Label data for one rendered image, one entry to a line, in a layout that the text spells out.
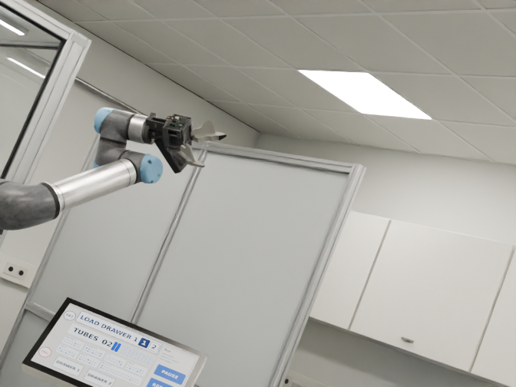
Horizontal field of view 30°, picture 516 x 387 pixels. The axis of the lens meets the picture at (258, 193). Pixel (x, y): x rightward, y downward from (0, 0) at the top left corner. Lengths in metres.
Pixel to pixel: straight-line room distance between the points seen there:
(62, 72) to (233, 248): 1.23
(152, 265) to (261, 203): 0.69
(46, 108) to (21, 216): 0.83
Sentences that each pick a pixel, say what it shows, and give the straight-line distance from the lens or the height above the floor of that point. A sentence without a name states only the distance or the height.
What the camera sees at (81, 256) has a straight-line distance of 4.94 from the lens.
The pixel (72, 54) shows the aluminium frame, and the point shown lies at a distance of 3.15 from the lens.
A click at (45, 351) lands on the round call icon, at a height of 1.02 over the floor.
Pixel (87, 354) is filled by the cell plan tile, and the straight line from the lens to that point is 3.20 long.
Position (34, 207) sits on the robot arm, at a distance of 2.34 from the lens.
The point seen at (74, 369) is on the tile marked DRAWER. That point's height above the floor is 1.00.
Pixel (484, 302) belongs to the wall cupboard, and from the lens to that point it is 5.15.
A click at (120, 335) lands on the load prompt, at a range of 3.26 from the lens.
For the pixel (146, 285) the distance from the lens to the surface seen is 4.36.
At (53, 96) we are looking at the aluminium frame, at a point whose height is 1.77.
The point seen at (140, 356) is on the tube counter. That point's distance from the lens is 3.22.
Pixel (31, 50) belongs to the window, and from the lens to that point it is 3.10.
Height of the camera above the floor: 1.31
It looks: 8 degrees up
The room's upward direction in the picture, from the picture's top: 22 degrees clockwise
